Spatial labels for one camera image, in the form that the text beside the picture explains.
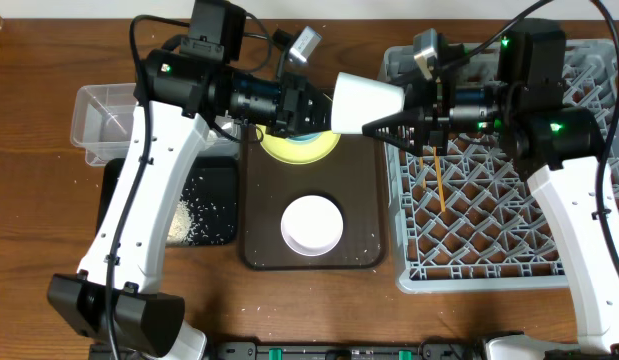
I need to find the cream plastic cup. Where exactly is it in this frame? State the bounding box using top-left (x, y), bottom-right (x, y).
top-left (330, 72), bottom-right (405, 135)

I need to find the white pink bowl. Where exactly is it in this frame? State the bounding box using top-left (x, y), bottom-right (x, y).
top-left (280, 195), bottom-right (344, 257)

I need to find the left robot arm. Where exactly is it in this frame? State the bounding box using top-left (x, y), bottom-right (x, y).
top-left (47, 49), bottom-right (331, 359)

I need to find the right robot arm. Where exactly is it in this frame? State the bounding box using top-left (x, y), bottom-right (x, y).
top-left (363, 18), bottom-right (619, 359)

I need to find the grey dishwasher rack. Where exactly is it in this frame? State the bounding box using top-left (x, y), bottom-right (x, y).
top-left (385, 39), bottom-right (619, 294)

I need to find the light blue bowl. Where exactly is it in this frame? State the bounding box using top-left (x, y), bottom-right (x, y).
top-left (287, 133), bottom-right (320, 144)

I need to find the yellow plate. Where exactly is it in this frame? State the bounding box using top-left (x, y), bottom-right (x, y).
top-left (257, 125), bottom-right (340, 165)

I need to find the brown serving tray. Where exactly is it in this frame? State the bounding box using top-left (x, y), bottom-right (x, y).
top-left (238, 135), bottom-right (386, 271)

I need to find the black tray bin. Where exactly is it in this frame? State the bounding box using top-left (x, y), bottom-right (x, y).
top-left (94, 156), bottom-right (240, 249)

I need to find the pile of rice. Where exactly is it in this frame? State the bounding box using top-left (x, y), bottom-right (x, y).
top-left (166, 200), bottom-right (194, 246)

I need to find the clear plastic bin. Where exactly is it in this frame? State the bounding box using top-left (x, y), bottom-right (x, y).
top-left (71, 83), bottom-right (240, 167)

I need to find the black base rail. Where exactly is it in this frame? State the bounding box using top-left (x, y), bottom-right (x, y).
top-left (203, 342), bottom-right (483, 360)

